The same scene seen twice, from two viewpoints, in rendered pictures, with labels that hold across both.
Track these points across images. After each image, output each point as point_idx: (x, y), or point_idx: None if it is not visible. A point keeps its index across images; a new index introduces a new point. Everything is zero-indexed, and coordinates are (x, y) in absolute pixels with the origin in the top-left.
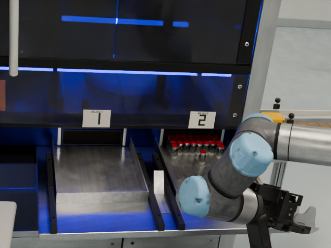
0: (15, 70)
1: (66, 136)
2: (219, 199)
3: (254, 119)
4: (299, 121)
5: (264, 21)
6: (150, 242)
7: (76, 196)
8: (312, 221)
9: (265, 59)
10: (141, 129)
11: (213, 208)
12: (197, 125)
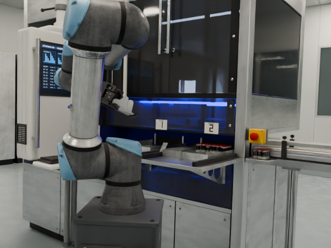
0: (123, 93)
1: (158, 139)
2: (61, 72)
3: None
4: (296, 144)
5: (240, 64)
6: (189, 211)
7: None
8: (124, 105)
9: (244, 88)
10: (191, 139)
11: (60, 78)
12: (209, 131)
